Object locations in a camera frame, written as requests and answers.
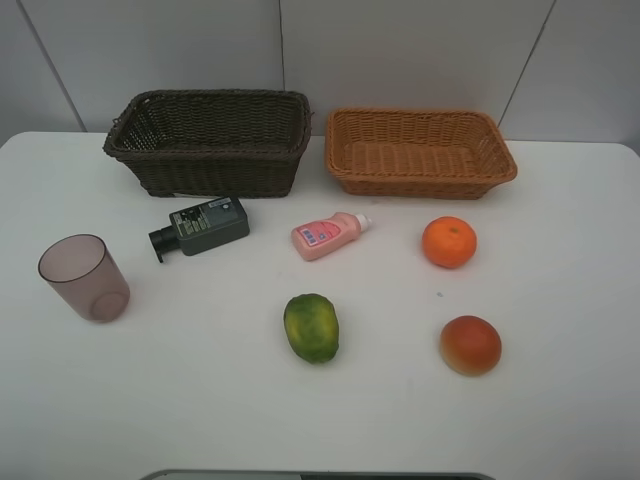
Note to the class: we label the green papaya fruit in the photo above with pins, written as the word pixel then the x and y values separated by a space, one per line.
pixel 312 328

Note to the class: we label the dark brown wicker basket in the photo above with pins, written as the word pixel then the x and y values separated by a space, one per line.
pixel 205 143

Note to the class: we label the orange tangerine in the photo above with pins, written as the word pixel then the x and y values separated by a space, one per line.
pixel 449 242

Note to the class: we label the orange wicker basket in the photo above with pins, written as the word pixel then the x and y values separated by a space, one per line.
pixel 436 154

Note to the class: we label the dark green pump bottle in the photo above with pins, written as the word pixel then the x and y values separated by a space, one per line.
pixel 202 227

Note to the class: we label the pink lotion bottle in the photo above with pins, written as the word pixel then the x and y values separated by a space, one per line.
pixel 319 238

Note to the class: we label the translucent purple plastic cup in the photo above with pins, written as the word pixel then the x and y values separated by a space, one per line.
pixel 82 271

